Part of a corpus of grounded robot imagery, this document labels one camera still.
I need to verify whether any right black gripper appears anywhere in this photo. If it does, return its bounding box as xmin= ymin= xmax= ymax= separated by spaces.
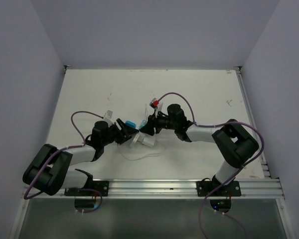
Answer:
xmin=141 ymin=109 xmax=177 ymax=135

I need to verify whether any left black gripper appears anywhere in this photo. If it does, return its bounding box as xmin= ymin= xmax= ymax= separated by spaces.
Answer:
xmin=101 ymin=118 xmax=138 ymax=146

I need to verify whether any white cube power socket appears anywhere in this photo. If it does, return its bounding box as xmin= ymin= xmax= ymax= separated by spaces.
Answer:
xmin=130 ymin=132 xmax=145 ymax=148

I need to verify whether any teal usb charger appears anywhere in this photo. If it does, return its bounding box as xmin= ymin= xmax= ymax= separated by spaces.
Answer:
xmin=139 ymin=119 xmax=147 ymax=128

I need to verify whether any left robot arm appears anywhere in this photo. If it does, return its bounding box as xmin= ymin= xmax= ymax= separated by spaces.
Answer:
xmin=22 ymin=119 xmax=139 ymax=200

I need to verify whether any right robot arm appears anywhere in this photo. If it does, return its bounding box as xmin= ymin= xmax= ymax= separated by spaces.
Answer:
xmin=140 ymin=104 xmax=260 ymax=196

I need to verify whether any white flat plug adapter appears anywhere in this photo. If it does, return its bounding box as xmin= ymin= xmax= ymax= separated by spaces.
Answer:
xmin=130 ymin=133 xmax=140 ymax=148

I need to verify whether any blue plug adapter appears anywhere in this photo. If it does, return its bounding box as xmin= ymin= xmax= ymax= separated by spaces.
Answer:
xmin=125 ymin=120 xmax=137 ymax=128

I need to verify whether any white power brick charger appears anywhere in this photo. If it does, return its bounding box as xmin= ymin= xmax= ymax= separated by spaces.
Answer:
xmin=141 ymin=135 xmax=155 ymax=147

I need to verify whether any white usb cable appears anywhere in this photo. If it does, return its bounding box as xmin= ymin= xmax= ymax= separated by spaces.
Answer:
xmin=119 ymin=104 xmax=165 ymax=161

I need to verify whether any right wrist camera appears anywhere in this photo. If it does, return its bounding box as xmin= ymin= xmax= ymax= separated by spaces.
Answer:
xmin=149 ymin=98 xmax=163 ymax=117

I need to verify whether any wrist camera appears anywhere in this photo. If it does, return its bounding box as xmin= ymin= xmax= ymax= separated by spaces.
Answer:
xmin=102 ymin=110 xmax=115 ymax=127
xmin=149 ymin=98 xmax=163 ymax=117

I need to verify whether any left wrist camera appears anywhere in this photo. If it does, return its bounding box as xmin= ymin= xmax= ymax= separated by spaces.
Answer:
xmin=102 ymin=110 xmax=115 ymax=127

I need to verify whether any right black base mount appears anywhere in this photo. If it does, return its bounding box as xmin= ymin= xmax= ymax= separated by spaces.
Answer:
xmin=196 ymin=177 xmax=242 ymax=197

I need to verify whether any aluminium right side rail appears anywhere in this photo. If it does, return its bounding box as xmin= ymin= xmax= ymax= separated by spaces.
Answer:
xmin=234 ymin=67 xmax=271 ymax=179

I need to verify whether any aluminium rail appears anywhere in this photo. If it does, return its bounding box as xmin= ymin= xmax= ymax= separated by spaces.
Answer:
xmin=22 ymin=177 xmax=284 ymax=199
xmin=234 ymin=67 xmax=271 ymax=179

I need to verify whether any aluminium front rail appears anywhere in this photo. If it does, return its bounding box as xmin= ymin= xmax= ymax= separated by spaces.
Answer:
xmin=22 ymin=177 xmax=284 ymax=199

